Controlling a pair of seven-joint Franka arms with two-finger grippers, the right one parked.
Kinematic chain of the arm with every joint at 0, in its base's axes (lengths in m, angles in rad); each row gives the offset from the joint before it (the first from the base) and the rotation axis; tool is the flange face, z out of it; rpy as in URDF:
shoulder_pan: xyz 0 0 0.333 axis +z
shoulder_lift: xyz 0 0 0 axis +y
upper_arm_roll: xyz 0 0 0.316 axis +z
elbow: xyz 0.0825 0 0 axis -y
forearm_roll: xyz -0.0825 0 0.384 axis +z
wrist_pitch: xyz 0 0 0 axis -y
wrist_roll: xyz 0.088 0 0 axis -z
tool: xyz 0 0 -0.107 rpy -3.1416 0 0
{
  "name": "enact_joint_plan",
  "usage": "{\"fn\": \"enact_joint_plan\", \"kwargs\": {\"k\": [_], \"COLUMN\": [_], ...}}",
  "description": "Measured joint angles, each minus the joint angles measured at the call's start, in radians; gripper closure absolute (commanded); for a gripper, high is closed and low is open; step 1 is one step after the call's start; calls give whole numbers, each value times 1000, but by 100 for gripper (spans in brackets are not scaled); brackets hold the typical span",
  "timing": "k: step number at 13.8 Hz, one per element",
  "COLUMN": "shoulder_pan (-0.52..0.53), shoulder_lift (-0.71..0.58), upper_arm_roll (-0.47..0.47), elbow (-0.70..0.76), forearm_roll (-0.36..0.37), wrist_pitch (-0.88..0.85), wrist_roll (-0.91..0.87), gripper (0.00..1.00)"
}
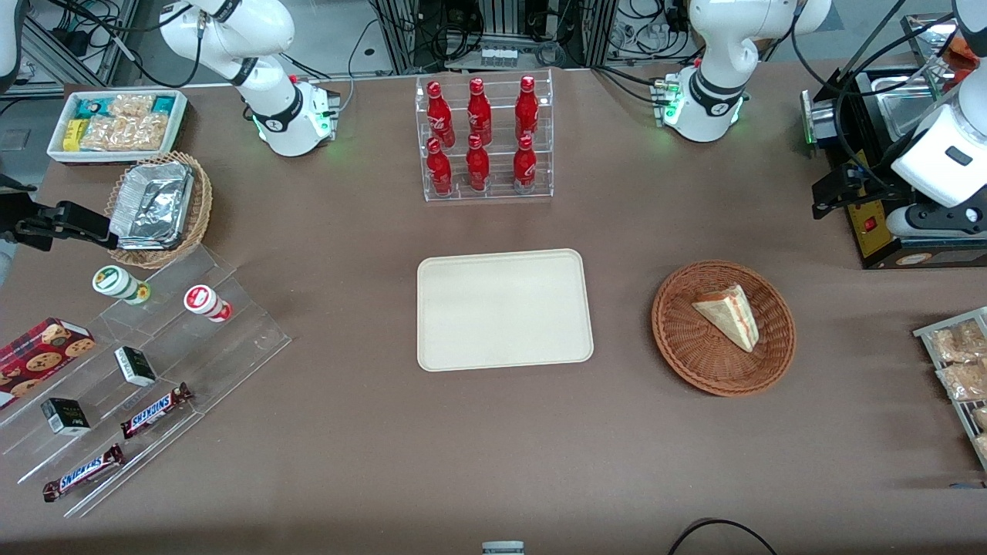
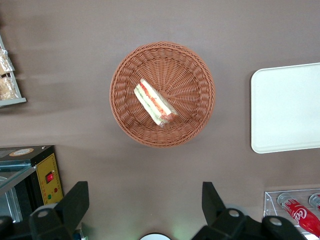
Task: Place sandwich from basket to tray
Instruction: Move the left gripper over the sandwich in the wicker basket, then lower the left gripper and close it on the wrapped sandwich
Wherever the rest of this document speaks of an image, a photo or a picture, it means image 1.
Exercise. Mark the red fried food skewer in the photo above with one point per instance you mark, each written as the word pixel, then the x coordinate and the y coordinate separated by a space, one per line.
pixel 964 54

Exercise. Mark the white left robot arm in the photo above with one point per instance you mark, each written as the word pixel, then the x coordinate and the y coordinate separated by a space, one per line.
pixel 717 46

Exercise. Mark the white rectangular snack bin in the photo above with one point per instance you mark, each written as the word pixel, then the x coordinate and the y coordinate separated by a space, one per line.
pixel 55 150

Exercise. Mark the beige plastic tray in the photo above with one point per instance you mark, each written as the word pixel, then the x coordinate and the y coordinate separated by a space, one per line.
pixel 505 308

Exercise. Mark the clear acrylic stepped display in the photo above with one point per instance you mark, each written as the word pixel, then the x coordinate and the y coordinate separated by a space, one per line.
pixel 231 347

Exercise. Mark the yellow snack pack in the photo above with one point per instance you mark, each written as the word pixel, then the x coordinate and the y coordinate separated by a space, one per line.
pixel 74 135

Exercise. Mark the silver foil container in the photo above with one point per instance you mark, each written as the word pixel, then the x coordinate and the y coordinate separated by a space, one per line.
pixel 150 204

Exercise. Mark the triangular sandwich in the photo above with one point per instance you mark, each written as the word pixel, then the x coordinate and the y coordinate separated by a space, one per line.
pixel 729 316

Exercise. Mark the small grey device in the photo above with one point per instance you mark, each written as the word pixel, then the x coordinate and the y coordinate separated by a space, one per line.
pixel 503 548

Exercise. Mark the small dark green box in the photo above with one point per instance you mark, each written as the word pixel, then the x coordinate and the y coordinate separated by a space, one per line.
pixel 135 366
pixel 65 416

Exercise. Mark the clear cracker snack bag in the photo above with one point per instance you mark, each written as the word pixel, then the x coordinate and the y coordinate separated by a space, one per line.
pixel 131 105
pixel 127 133

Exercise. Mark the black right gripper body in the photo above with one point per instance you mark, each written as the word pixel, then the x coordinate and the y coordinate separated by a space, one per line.
pixel 31 226

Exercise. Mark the aluminium frame rack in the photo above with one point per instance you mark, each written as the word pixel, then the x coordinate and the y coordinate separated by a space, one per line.
pixel 46 46

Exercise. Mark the teal snack pack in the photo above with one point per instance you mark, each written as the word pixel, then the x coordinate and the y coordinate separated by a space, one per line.
pixel 163 104
pixel 90 108

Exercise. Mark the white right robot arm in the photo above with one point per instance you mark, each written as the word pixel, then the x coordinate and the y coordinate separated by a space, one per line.
pixel 262 31

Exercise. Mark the white power strip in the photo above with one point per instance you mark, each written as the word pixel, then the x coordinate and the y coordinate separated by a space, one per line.
pixel 499 55

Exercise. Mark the red cola bottle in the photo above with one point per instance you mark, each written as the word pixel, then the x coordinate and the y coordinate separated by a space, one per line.
pixel 477 166
pixel 479 108
pixel 439 112
pixel 527 104
pixel 439 169
pixel 525 166

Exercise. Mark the black food warmer showcase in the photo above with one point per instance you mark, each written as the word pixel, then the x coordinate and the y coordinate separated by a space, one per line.
pixel 871 239

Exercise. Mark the oval brown wicker basket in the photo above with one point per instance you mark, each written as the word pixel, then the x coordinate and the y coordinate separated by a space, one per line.
pixel 199 208

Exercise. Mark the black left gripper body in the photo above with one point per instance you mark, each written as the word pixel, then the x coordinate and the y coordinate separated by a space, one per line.
pixel 869 183

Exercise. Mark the round brown wicker basket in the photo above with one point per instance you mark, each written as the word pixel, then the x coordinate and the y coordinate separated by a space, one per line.
pixel 694 347

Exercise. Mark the steel warmer pan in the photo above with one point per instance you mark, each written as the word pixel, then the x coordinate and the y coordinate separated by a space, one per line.
pixel 906 108

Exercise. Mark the clear acrylic bottle rack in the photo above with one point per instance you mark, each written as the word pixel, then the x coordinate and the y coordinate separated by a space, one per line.
pixel 501 116

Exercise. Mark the clear bagged pastry pack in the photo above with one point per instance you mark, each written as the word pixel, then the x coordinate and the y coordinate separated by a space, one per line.
pixel 956 343
pixel 981 418
pixel 964 380

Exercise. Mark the red cookie box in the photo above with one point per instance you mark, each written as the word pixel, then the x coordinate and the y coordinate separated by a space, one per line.
pixel 38 354

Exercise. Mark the green lid snack cup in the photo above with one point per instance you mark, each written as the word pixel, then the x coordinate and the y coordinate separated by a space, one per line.
pixel 114 282

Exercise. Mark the red lid snack cup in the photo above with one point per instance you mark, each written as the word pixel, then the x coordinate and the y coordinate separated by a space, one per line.
pixel 202 300

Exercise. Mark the Snickers chocolate bar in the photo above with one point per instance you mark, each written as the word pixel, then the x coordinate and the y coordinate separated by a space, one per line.
pixel 83 472
pixel 154 411

